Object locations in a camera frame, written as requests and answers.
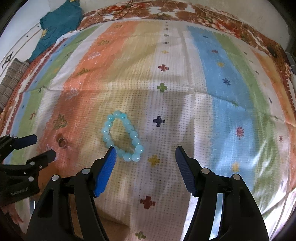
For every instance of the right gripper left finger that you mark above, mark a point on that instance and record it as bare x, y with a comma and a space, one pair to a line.
51, 219

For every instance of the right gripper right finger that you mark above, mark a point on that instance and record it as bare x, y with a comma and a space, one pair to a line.
240, 218

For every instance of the striped colourful bed cover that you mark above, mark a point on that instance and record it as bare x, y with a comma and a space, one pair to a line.
179, 84

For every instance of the striped grey pillow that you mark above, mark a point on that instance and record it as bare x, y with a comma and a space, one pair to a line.
11, 79

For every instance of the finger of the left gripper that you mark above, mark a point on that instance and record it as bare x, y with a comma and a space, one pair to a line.
16, 143
41, 161

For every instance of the teal cloth garment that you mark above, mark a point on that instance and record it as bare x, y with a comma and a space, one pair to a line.
54, 24

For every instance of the red floral bed sheet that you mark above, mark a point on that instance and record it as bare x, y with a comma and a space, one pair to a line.
192, 13

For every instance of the left hand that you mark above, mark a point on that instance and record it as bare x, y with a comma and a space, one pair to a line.
11, 210

